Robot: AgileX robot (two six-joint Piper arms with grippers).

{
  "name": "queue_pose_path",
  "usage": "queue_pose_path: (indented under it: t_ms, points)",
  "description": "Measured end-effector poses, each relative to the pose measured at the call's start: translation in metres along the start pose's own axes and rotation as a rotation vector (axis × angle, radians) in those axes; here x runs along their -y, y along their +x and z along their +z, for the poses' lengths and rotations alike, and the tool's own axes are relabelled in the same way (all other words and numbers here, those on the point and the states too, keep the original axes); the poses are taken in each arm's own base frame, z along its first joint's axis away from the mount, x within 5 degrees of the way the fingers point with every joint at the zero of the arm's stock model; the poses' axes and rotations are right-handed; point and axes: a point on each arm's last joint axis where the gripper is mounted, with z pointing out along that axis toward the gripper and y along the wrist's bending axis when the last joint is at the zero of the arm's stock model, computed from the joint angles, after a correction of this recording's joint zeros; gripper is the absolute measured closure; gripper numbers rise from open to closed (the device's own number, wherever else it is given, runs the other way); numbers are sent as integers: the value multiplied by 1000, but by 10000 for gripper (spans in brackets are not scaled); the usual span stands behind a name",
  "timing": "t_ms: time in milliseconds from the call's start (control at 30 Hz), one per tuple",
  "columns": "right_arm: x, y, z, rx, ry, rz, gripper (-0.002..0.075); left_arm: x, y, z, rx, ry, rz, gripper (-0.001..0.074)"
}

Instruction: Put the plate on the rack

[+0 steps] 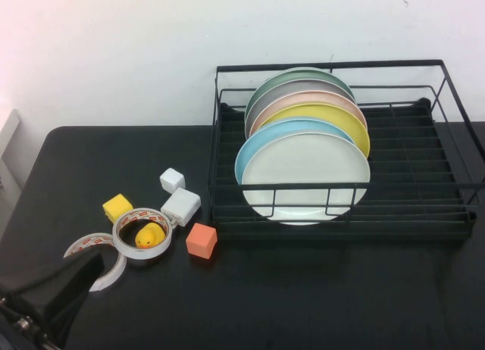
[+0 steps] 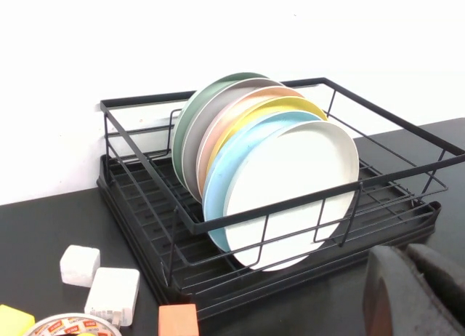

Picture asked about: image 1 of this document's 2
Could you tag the yellow round plate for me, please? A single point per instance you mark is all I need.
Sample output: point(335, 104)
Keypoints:
point(341, 119)

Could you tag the white rectangular block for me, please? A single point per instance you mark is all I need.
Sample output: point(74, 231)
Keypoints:
point(182, 206)

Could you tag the yellow foam cube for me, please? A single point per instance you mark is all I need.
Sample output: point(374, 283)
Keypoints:
point(116, 206)

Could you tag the small white cube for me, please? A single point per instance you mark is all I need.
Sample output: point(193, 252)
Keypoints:
point(171, 179)

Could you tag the white tape roll red print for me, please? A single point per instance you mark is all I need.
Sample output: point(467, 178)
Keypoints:
point(142, 253)
point(118, 268)

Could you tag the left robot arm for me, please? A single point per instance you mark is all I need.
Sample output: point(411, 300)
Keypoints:
point(49, 289)

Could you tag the pale green round plate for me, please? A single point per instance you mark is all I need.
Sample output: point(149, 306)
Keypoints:
point(295, 77)

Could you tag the pink round plate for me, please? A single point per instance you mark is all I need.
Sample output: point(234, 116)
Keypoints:
point(310, 99)

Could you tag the orange foam cube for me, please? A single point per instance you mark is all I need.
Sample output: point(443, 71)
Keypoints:
point(200, 241)

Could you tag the yellow rubber duck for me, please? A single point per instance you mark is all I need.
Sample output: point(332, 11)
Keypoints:
point(148, 236)

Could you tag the blue round plate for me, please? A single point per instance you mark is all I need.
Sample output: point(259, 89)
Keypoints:
point(253, 149)

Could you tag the white round plate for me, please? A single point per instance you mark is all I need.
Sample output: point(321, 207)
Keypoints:
point(305, 160)

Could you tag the grey round plate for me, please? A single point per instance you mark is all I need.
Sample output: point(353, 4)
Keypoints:
point(288, 90)

